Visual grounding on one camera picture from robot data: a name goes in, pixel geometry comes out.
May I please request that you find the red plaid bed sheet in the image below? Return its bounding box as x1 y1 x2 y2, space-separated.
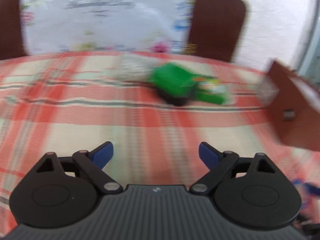
1 52 319 235

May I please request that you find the green snack packet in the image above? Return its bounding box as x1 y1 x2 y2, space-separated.
150 62 231 107

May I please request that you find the blue tape roll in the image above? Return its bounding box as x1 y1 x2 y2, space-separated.
292 179 312 210

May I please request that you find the red-brown cardboard box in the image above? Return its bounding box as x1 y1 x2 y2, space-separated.
257 60 319 151

